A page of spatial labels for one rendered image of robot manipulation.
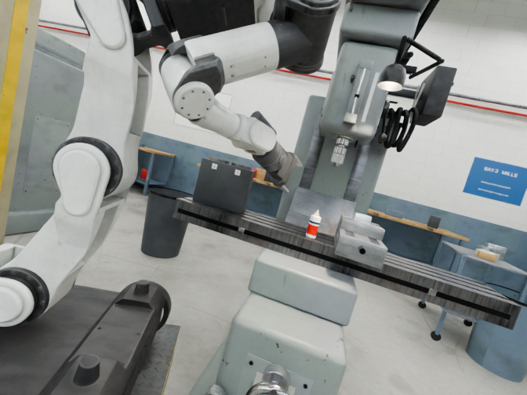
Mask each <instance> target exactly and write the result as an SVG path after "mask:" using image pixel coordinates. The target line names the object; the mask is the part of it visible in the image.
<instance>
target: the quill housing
mask: <svg viewBox="0 0 527 395"><path fill-rule="evenodd" d="M397 54H398V50H397V49H396V48H392V47H387V46H381V45H372V44H367V43H361V42H352V41H349V42H345V43H344V44H343V45H342V48H341V50H340V54H339V58H338V60H337V64H336V69H335V72H334V75H333V79H332V83H331V85H330V89H329V94H328V96H327V100H326V103H325V108H324V110H323V114H322V116H321V117H322V119H321V123H320V124H321V132H322V135H323V136H328V137H331V138H334V137H333V135H334V134H340V135H345V136H349V137H352V138H354V139H355V141H354V142H352V143H355V142H356V140H358V144H366V143H368V142H369V141H370V140H371V139H372V138H373V137H374V136H375V134H376V130H377V129H378V128H379V126H378V124H379V121H380V116H381V114H382V111H383V106H384V104H385V101H386V98H387V94H388V91H386V90H382V89H380V88H379V87H377V83H378V80H379V77H380V74H381V73H382V71H383V69H384V68H385V67H386V66H388V65H391V64H393V63H394V62H395V60H396V56H397ZM362 59H365V60H373V66H372V69H371V71H370V75H369V79H368V82H367V85H366V88H365V92H364V96H363V98H362V103H361V106H360V109H359V112H358V116H357V119H356V122H355V124H354V125H348V124H344V123H343V120H344V117H345V114H346V111H347V106H348V104H349V100H350V98H351V93H352V90H353V87H354V82H355V79H356V76H357V73H358V69H359V66H360V63H361V60H362ZM351 75H354V76H355V79H354V81H353V83H351Z"/></svg>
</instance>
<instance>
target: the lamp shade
mask: <svg viewBox="0 0 527 395"><path fill-rule="evenodd" d="M405 80H406V71H405V68H404V67H403V66H402V65H401V64H398V63H393V64H391V65H388V66H386V67H385V68H384V69H383V71H382V73H381V74H380V77H379V80H378V83H377V87H379V88H380V89H382V90H386V91H392V92H395V91H400V90H402V89H403V87H404V84H405Z"/></svg>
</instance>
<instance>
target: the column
mask: <svg viewBox="0 0 527 395"><path fill-rule="evenodd" d="M324 102H325V97H324V96H316V95H310V96H309V99H308V101H307V107H306V110H305V113H304V116H303V121H302V125H301V127H300V133H299V135H298V139H297V142H296V147H295V150H294V154H297V157H298V159H299V160H300V162H301V163H302V165H303V166H302V167H300V166H297V165H296V166H295V168H294V170H293V172H292V174H291V176H290V177H289V179H288V181H287V183H286V184H285V187H286V188H287V189H288V190H289V192H288V193H286V192H284V191H283V193H282V199H281V201H280V205H279V207H278V213H277V215H276V219H280V220H282V221H285V219H286V217H287V215H288V213H289V209H290V206H291V204H292V201H293V197H294V194H295V192H296V188H297V187H302V188H305V189H306V188H307V189H308V190H313V191H316V192H319V193H323V194H328V195H330V196H333V197H337V198H342V199H345V200H348V201H353V202H356V206H355V210H354V212H359V213H362V214H365V215H367V212H368V210H369V206H370V203H371V200H372V197H373V193H374V190H375V187H376V183H377V180H378V178H379V174H380V170H381V168H382V165H383V160H384V158H385V155H386V153H387V148H385V147H384V145H383V143H378V139H377V137H378V135H379V134H380V133H381V129H382V124H383V119H380V121H379V124H378V126H379V128H378V129H377V130H376V136H375V137H374V138H373V139H372V140H371V141H370V142H369V143H368V144H367V145H365V146H363V145H359V144H357V147H356V148H354V146H355V143H349V144H348V147H344V148H347V152H346V155H345V158H344V160H343V164H342V165H340V166H339V167H336V166H333V163H332V162H331V159H332V156H333V151H334V149H335V147H338V146H339V145H338V144H336V141H337V140H336V139H332V138H329V137H325V136H320V134H319V131H318V123H319V120H320V117H321V114H322V109H323V106H324Z"/></svg>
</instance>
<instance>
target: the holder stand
mask: <svg viewBox="0 0 527 395"><path fill-rule="evenodd" d="M251 168H252V167H249V166H246V165H241V164H238V163H234V162H231V165H230V164H229V161H226V160H223V159H219V158H215V157H211V156H209V159H208V158H202V162H201V165H200V169H199V173H198V178H197V183H196V186H195V189H194V196H193V199H192V200H193V201H197V202H200V203H203V204H207V205H211V206H215V207H217V208H223V209H226V210H229V211H232V212H237V213H241V214H242V213H243V212H244V211H245V208H246V205H247V201H248V199H249V193H250V190H251V186H252V183H253V178H254V175H255V171H253V170H251Z"/></svg>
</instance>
